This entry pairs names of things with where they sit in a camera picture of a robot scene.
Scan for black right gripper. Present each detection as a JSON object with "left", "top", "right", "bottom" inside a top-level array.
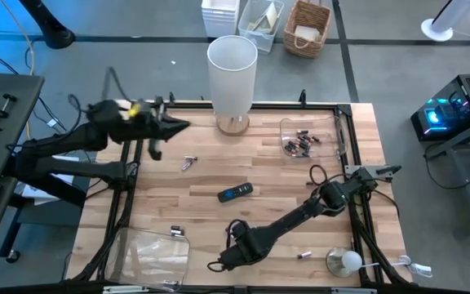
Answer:
[{"left": 217, "top": 219, "right": 264, "bottom": 273}]

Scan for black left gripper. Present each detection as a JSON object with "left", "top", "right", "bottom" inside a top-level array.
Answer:
[{"left": 110, "top": 97, "right": 192, "bottom": 162}]

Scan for black remote control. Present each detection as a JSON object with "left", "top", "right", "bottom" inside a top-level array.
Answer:
[{"left": 217, "top": 181, "right": 255, "bottom": 204}]

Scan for clear plastic bin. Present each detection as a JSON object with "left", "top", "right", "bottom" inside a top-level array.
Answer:
[
  {"left": 104, "top": 226, "right": 192, "bottom": 292},
  {"left": 278, "top": 115, "right": 348, "bottom": 160}
]

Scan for globe bulb lamp silver base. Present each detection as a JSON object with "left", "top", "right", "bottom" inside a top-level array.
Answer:
[{"left": 325, "top": 247, "right": 363, "bottom": 278}]

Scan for white stacked bins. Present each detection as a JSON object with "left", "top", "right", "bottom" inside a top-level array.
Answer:
[{"left": 200, "top": 0, "right": 241, "bottom": 39}]

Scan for clear storage box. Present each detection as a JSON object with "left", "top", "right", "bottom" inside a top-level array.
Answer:
[{"left": 237, "top": 0, "right": 286, "bottom": 54}]

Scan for beige paper sheets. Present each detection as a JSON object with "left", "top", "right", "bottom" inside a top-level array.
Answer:
[{"left": 246, "top": 2, "right": 279, "bottom": 36}]

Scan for white box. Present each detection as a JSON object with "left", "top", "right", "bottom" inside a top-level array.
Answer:
[{"left": 14, "top": 154, "right": 80, "bottom": 205}]

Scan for black floor tower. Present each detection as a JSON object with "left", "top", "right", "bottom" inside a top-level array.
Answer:
[{"left": 17, "top": 0, "right": 78, "bottom": 51}]

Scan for white folded cloth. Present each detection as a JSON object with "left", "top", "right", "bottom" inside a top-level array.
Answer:
[{"left": 293, "top": 24, "right": 322, "bottom": 42}]

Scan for dark grey desk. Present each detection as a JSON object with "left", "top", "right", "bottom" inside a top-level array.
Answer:
[{"left": 0, "top": 72, "right": 46, "bottom": 181}]

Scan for wicker basket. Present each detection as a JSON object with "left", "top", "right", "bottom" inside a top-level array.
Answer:
[{"left": 282, "top": 0, "right": 333, "bottom": 60}]

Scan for computer tower RGB lights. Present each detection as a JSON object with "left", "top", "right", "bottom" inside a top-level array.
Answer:
[{"left": 410, "top": 73, "right": 470, "bottom": 143}]

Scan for tower fan white base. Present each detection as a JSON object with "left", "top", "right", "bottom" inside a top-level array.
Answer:
[{"left": 419, "top": 0, "right": 470, "bottom": 43}]

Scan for black metal table frame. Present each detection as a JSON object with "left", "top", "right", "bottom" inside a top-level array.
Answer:
[{"left": 71, "top": 100, "right": 412, "bottom": 287}]

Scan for silver metal bracket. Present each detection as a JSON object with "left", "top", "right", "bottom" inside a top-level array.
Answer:
[
  {"left": 102, "top": 285, "right": 150, "bottom": 294},
  {"left": 330, "top": 287, "right": 378, "bottom": 294}
]

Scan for yellow cable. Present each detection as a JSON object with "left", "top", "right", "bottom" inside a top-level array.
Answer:
[{"left": 0, "top": 0, "right": 45, "bottom": 156}]

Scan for white power adapter cord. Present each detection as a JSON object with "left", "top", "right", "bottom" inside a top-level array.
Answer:
[{"left": 359, "top": 254, "right": 434, "bottom": 279}]

